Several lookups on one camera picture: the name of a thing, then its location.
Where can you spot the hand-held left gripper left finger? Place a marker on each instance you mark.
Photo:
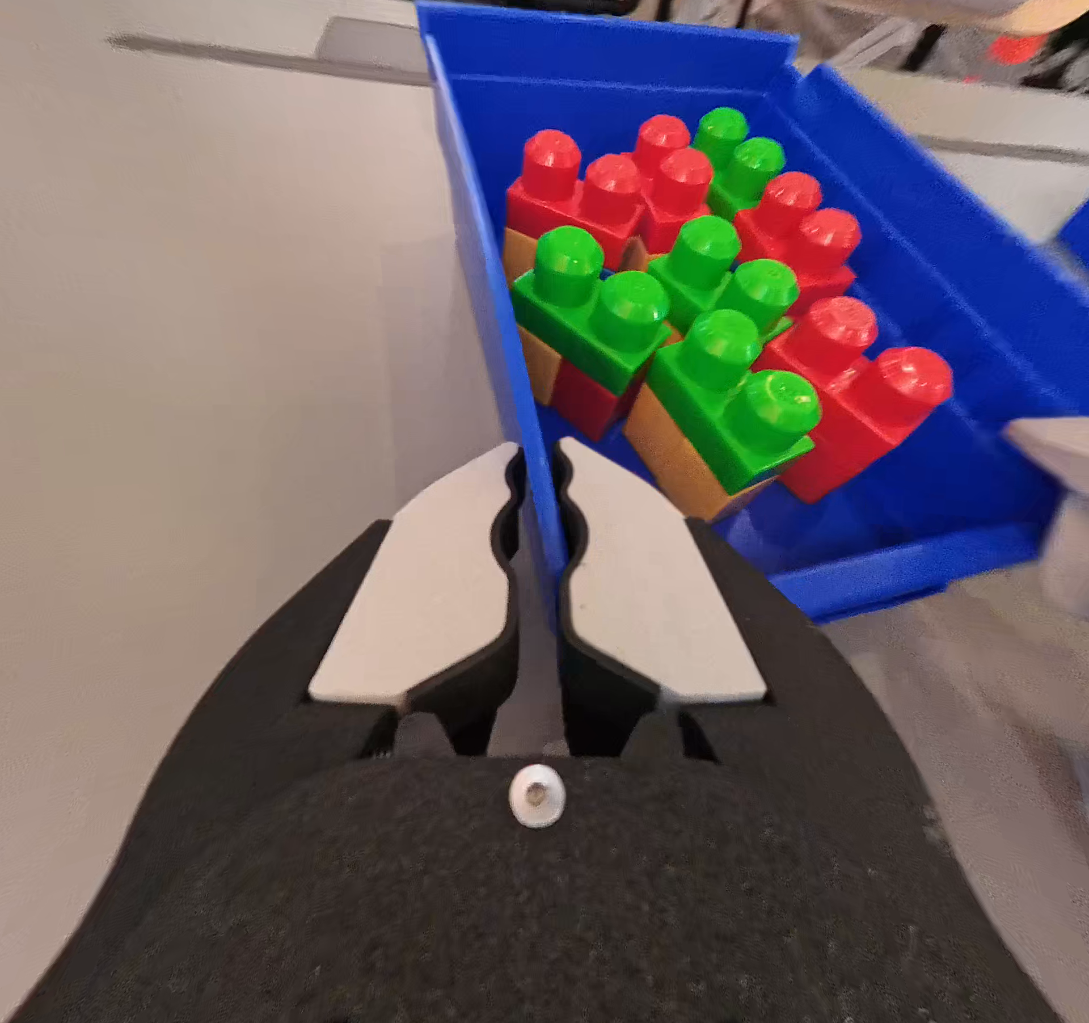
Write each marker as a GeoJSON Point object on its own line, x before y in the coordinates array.
{"type": "Point", "coordinates": [425, 606]}

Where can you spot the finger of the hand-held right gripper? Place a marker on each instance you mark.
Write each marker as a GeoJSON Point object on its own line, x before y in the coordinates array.
{"type": "Point", "coordinates": [1059, 453]}

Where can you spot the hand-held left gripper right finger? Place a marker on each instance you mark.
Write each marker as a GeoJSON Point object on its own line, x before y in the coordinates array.
{"type": "Point", "coordinates": [655, 606]}

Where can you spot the grey desk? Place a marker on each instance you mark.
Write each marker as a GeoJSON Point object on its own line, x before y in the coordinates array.
{"type": "Point", "coordinates": [213, 359]}

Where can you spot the cluster of stacked toy blocks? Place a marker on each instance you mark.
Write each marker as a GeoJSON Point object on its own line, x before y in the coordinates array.
{"type": "Point", "coordinates": [723, 334]}

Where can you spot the orange traffic cone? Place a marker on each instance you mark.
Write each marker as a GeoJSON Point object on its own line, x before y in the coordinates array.
{"type": "Point", "coordinates": [1021, 48]}

